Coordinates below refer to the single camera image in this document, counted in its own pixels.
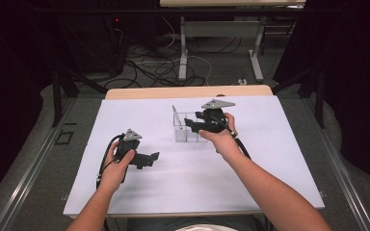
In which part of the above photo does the white floor cable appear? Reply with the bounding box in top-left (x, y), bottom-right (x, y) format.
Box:
top-left (160, 15), bottom-right (214, 87)

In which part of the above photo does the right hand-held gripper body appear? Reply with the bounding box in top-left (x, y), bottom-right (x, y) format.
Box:
top-left (192, 98), bottom-right (237, 135)

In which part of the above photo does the clear plastic pen holder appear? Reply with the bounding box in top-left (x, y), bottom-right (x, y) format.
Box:
top-left (172, 111), bottom-right (214, 143)

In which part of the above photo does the white table mat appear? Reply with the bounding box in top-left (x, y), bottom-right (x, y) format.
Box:
top-left (63, 95), bottom-right (326, 217)

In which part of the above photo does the black metal stand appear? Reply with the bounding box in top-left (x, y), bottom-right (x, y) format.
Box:
top-left (50, 66), bottom-right (109, 128)
top-left (271, 65), bottom-right (327, 129)

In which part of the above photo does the hand-held gripper black cable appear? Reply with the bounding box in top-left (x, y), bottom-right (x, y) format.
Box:
top-left (206, 115), bottom-right (252, 161)
top-left (94, 133), bottom-right (125, 191)

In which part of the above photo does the grey floor rail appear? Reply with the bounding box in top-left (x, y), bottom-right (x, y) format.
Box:
top-left (302, 97), bottom-right (370, 231)
top-left (0, 97), bottom-right (78, 231)

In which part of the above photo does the black horizontal bar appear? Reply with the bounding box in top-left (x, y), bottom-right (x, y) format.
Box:
top-left (33, 7), bottom-right (306, 17)

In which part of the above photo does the left hand-held gripper black cable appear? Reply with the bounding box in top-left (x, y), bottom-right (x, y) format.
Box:
top-left (94, 133), bottom-right (125, 191)

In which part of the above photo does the person's clothing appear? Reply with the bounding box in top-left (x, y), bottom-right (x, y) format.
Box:
top-left (126, 215), bottom-right (268, 231)

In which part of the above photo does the tangle of black floor cables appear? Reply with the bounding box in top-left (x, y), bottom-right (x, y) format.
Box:
top-left (103, 35), bottom-right (243, 90)

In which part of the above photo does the wooden table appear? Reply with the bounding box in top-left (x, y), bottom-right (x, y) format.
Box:
top-left (63, 84), bottom-right (326, 219)

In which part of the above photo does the white-legged desk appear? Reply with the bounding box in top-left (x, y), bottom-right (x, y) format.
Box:
top-left (159, 0), bottom-right (307, 83)

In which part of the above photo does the right hand-held gripper black cable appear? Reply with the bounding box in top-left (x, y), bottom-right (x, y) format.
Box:
top-left (206, 115), bottom-right (252, 161)

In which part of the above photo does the black computer tower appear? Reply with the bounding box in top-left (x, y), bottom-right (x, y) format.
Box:
top-left (57, 13), bottom-right (130, 76)

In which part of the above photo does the person's right hand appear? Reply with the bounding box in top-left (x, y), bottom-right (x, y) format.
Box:
top-left (198, 112), bottom-right (243, 163)

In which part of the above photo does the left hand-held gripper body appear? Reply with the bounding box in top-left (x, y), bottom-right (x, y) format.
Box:
top-left (113, 128), bottom-right (144, 171)

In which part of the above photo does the person's left hand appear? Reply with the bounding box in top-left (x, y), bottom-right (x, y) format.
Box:
top-left (98, 141), bottom-right (137, 195)

